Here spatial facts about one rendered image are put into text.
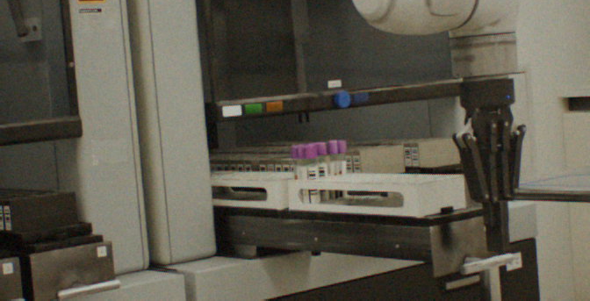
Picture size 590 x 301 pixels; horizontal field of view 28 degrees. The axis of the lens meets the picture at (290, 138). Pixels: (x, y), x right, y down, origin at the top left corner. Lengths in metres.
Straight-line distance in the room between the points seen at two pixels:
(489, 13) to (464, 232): 0.32
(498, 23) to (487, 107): 0.11
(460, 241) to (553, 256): 2.76
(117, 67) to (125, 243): 0.28
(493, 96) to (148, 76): 0.61
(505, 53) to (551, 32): 2.84
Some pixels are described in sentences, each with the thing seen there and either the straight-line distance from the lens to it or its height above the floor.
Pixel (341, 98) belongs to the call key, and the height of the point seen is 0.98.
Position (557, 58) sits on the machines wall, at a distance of 4.46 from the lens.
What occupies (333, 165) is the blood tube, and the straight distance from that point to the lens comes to 1.90.
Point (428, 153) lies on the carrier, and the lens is 2.32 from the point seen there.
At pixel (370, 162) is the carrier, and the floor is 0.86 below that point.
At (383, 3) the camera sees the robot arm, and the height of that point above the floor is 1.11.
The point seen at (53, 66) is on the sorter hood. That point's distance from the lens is 1.84.
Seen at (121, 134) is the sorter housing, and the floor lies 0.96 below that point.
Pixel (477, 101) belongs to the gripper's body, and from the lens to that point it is 1.60.
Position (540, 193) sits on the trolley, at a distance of 1.91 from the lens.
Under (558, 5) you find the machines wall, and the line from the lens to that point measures 4.49.
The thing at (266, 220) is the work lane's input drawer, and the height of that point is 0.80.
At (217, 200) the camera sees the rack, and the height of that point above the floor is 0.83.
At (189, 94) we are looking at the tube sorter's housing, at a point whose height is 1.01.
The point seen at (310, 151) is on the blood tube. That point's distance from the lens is 1.84.
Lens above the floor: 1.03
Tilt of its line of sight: 3 degrees down
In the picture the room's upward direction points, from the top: 5 degrees counter-clockwise
